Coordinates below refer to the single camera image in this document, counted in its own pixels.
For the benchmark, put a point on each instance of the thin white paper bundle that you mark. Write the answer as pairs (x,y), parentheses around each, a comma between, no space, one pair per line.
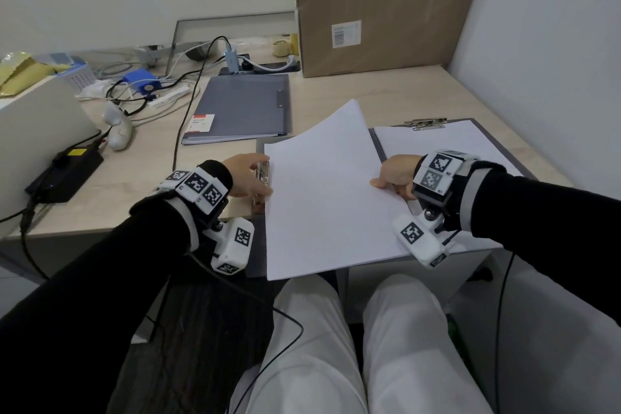
(461,147)

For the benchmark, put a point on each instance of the person's leg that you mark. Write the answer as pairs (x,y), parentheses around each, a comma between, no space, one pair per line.
(305,355)
(412,355)

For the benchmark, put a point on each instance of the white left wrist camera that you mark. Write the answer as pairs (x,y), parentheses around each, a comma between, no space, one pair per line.
(235,244)

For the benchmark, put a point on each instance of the left wrist marker band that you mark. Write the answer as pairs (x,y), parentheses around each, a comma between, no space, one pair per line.
(201,188)

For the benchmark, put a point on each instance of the yellow tape roll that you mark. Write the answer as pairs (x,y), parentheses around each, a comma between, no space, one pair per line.
(294,45)

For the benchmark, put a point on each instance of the framed glass panel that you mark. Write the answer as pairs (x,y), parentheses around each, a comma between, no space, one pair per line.
(233,23)

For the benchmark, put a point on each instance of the blue electronic device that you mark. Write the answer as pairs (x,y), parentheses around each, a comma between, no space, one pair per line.
(140,81)

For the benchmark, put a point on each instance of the white desk gadget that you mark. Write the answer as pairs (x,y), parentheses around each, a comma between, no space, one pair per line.
(150,53)

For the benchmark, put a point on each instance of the light grey folder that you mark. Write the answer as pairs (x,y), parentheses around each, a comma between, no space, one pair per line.
(242,103)

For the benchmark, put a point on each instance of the beige tape roll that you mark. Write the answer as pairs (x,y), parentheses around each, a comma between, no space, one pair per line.
(280,48)

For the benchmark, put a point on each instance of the yellow padded envelope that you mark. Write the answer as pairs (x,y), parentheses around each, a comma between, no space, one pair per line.
(22,71)

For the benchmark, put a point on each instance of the person's left forearm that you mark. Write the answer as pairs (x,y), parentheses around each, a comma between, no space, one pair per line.
(87,307)

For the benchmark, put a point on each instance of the large flat cardboard package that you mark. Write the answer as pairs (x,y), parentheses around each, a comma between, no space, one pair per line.
(388,16)

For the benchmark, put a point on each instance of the person's right hand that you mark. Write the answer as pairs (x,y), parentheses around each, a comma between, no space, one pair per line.
(400,171)

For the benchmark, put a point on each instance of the person's right leg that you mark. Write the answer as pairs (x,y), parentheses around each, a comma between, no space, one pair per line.
(412,355)

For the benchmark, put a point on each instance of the right wrist marker band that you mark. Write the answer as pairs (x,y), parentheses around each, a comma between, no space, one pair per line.
(439,171)

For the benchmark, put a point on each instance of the dark grey folder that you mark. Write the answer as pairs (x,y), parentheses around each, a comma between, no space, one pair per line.
(379,144)

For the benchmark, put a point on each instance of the white crumpled tissue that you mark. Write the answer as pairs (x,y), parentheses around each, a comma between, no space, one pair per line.
(94,88)

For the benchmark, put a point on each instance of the person's left leg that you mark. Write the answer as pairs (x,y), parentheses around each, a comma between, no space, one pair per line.
(305,355)

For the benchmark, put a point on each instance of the person's left hand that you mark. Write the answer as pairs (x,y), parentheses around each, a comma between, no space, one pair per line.
(245,176)

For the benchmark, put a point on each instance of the person's right forearm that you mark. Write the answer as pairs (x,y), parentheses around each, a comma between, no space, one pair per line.
(543,219)

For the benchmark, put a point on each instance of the stack of white papers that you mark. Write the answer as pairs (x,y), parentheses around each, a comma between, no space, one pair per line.
(320,195)

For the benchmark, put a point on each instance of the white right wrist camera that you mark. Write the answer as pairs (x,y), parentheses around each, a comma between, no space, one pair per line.
(419,239)

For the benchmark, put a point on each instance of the white power strip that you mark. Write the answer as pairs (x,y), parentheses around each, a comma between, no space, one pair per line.
(167,95)

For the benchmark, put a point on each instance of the black power adapter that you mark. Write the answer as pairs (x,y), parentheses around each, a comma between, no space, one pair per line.
(65,176)

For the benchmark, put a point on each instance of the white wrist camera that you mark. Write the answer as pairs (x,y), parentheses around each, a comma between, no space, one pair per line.
(235,244)
(419,239)

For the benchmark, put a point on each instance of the black phone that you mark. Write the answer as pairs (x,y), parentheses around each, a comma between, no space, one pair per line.
(225,72)

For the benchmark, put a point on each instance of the large white box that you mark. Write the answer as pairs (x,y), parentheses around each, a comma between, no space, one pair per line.
(34,137)

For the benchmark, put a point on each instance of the wrist marker band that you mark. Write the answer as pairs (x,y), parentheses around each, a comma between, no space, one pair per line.
(201,188)
(439,171)

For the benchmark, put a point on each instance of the white desk calendar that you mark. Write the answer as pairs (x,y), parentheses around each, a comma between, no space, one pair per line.
(80,76)

